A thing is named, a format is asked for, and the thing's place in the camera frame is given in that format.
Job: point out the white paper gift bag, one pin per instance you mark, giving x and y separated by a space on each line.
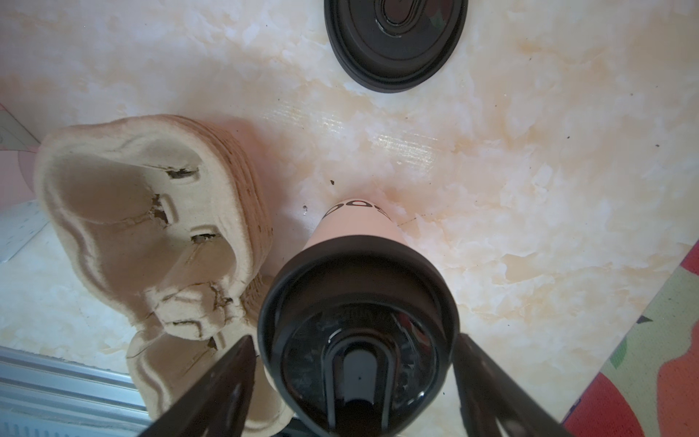
21 216

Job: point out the black cup lid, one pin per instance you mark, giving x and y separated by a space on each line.
392 46
357 334

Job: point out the white paper coffee cup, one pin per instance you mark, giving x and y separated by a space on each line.
355 217

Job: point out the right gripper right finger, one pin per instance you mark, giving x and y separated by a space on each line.
492 403

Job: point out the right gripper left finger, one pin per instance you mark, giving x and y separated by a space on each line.
218 404

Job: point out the cardboard cup carrier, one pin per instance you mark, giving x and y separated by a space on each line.
163 220

